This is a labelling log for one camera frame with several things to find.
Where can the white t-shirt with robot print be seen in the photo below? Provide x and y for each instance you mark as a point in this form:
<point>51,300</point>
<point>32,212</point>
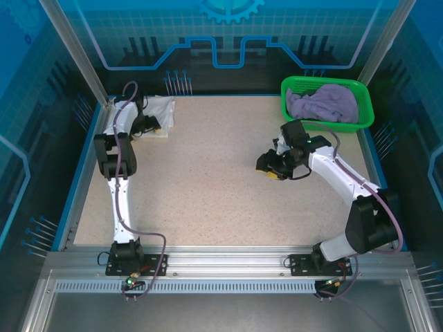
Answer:
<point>162,110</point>

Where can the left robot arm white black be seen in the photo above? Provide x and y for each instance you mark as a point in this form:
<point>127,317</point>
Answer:
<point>121,207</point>

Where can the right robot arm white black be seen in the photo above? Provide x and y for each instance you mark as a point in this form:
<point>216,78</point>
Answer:
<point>339,173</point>

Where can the green plastic basket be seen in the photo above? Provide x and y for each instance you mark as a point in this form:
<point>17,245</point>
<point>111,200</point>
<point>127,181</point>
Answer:
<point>325,126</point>

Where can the purple t-shirt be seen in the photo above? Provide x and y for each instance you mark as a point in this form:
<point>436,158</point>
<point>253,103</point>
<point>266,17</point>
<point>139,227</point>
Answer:
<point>325,103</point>

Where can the small connector board with LED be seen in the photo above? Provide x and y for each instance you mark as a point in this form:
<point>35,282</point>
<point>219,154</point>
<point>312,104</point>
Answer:
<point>334,283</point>
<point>133,281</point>

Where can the grey metal tray panel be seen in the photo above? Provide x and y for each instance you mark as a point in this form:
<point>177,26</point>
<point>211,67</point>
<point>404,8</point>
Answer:
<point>221,311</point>

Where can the aluminium side rail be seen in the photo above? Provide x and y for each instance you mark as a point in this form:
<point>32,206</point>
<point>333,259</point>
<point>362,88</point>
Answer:
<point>86,180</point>
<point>372,159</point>

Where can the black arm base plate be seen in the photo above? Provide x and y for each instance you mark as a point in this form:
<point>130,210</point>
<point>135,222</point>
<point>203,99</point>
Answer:
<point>155,264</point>
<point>301,266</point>

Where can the aluminium front frame rail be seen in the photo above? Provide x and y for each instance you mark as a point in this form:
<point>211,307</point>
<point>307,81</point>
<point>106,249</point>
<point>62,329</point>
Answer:
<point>225,257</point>

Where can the aluminium frame post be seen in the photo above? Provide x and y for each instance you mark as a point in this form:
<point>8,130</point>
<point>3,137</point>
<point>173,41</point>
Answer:
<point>390,34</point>
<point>77,52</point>

